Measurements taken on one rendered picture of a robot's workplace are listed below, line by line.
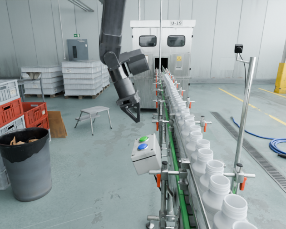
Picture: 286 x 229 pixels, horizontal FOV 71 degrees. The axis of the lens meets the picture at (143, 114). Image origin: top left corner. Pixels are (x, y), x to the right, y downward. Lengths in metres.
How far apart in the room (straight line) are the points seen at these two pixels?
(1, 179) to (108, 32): 2.30
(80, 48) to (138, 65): 10.26
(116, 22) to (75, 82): 6.28
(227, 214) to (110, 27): 0.49
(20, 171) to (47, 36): 9.82
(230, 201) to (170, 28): 4.51
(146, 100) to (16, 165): 3.38
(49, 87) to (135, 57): 6.75
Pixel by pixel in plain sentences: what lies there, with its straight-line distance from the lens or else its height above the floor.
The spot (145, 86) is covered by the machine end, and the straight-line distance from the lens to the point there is 4.80.
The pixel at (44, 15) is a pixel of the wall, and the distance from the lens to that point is 11.70.
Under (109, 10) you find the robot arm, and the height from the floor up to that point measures 1.50.
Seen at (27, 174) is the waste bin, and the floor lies 0.32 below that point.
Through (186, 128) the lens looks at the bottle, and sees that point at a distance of 0.75.
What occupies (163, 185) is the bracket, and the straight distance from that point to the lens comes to 0.61.
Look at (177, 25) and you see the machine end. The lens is 4.76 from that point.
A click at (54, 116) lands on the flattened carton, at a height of 0.40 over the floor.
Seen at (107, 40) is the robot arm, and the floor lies 1.44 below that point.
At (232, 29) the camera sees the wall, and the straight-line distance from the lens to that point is 10.90.
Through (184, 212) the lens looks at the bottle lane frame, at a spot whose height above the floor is 1.00.
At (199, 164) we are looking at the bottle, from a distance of 0.54.
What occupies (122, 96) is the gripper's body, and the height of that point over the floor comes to 1.27.
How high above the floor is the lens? 1.40
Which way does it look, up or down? 17 degrees down
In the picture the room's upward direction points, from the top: straight up
